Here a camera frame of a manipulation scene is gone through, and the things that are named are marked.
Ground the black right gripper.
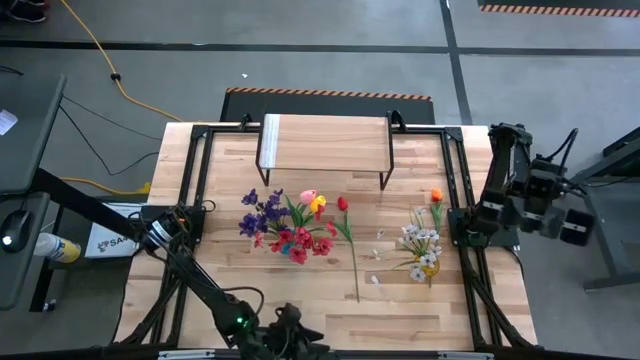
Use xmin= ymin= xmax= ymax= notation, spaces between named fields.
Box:
xmin=519 ymin=158 xmax=597 ymax=248

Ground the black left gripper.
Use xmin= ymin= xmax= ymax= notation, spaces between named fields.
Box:
xmin=266 ymin=301 xmax=332 ymax=360

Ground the red artificial flower bunch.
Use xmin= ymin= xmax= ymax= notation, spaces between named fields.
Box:
xmin=251 ymin=203 xmax=340 ymax=267

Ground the yellow cut glass vase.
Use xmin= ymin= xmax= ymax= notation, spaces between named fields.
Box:
xmin=415 ymin=255 xmax=442 ymax=289

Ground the white artificial flower bunch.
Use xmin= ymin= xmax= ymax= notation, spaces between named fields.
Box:
xmin=370 ymin=203 xmax=445 ymax=284

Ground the purple artificial flower bunch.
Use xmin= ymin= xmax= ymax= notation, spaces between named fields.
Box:
xmin=237 ymin=187 xmax=296 ymax=240

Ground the yellow artificial tulip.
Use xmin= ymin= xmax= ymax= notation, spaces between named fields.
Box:
xmin=299 ymin=194 xmax=329 ymax=231

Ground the red artificial tulip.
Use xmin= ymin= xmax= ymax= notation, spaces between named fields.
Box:
xmin=335 ymin=195 xmax=361 ymax=305

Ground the pink artificial tulip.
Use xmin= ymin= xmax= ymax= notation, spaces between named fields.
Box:
xmin=283 ymin=188 xmax=320 ymax=236

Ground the wooden shelf with black legs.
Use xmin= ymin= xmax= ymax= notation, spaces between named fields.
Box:
xmin=255 ymin=113 xmax=395 ymax=191

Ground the grey metal cart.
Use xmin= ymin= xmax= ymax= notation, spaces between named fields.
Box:
xmin=552 ymin=127 xmax=640 ymax=291

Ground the orange artificial tulip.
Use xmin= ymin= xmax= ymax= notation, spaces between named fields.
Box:
xmin=429 ymin=187 xmax=446 ymax=236

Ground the black mat with striped edge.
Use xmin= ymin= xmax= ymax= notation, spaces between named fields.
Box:
xmin=219 ymin=87 xmax=437 ymax=125
xmin=477 ymin=0 xmax=640 ymax=19

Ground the white printed box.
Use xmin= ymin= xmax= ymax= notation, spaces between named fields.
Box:
xmin=84 ymin=202 xmax=144 ymax=260

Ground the white and yellow bottle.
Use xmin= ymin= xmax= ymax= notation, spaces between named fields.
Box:
xmin=33 ymin=232 xmax=82 ymax=265

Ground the grey mouse tray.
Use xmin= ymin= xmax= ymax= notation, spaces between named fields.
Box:
xmin=0 ymin=192 xmax=51 ymax=311

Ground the black computer mouse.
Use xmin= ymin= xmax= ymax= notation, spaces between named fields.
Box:
xmin=0 ymin=209 xmax=34 ymax=254

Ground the grey desk top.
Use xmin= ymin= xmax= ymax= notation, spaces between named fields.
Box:
xmin=0 ymin=74 xmax=68 ymax=196

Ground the white paper note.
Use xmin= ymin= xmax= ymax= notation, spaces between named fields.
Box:
xmin=0 ymin=109 xmax=19 ymax=136

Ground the person's foot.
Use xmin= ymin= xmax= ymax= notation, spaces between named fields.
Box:
xmin=0 ymin=0 xmax=50 ymax=24

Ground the silver metal bracket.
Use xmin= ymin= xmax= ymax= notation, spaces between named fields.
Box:
xmin=158 ymin=349 xmax=216 ymax=360
xmin=438 ymin=351 xmax=494 ymax=360

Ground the yellow power cable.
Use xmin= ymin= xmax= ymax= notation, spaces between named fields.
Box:
xmin=59 ymin=176 xmax=153 ymax=197
xmin=58 ymin=0 xmax=184 ymax=123

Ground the black aluminium table frame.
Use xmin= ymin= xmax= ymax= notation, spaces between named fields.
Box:
xmin=115 ymin=122 xmax=539 ymax=350

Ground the thin black floor cable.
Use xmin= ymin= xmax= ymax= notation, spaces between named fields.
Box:
xmin=57 ymin=104 xmax=161 ymax=177
xmin=60 ymin=94 xmax=162 ymax=142

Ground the black desk frame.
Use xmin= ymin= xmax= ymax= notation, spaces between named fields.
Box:
xmin=28 ymin=167 xmax=151 ymax=314

